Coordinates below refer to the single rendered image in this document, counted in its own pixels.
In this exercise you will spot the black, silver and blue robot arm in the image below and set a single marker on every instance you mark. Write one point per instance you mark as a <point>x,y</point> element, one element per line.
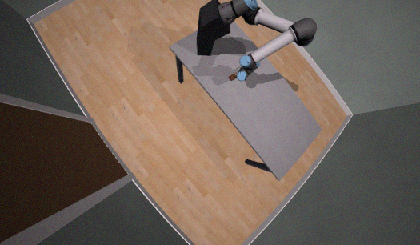
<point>301,32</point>

